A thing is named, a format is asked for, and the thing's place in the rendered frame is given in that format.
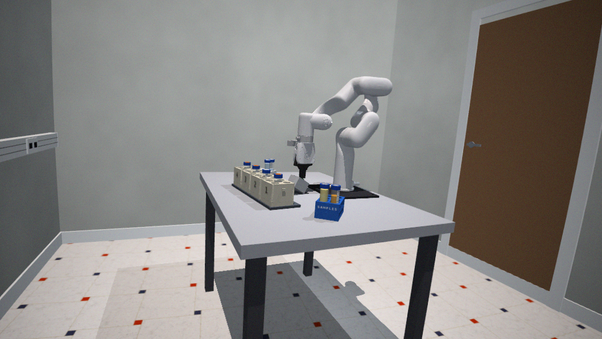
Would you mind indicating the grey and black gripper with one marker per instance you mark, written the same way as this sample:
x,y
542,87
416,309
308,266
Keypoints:
x,y
304,156

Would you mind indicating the blue tube rack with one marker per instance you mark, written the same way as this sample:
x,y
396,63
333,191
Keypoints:
x,y
328,210

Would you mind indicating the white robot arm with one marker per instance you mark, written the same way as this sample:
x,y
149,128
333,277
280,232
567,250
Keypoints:
x,y
347,138

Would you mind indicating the beige bucket adapter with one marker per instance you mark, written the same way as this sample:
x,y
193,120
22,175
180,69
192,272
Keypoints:
x,y
255,188
246,179
238,175
277,193

